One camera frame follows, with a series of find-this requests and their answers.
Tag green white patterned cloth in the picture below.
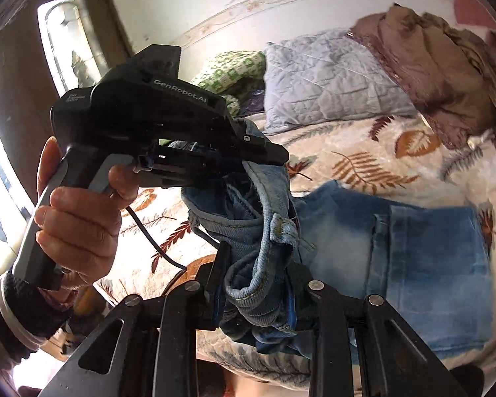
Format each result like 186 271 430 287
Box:
190 50 267 110

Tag blue denim pants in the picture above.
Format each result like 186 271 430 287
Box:
167 118 494 358

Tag black cable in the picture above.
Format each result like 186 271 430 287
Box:
122 204 188 286

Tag leaf print blanket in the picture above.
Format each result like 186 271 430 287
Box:
93 113 496 389

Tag dark purple cloth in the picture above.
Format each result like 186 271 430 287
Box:
237 87 266 116

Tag brown jacket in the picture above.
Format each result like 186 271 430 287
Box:
349 3 496 150

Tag pink patterned cushion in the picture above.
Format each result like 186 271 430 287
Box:
452 0 496 31

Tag grey quilted pillow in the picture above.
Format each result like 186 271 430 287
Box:
264 28 418 135

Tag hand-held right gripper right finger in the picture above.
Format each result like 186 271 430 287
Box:
287 262 470 397

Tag person's left forearm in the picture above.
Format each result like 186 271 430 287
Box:
0 271 73 365

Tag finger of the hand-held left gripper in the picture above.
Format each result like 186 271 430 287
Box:
227 118 290 166
134 143 249 189

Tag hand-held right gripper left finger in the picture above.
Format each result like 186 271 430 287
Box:
43 242 234 397

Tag person's left hand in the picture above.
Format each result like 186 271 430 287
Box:
33 136 139 298

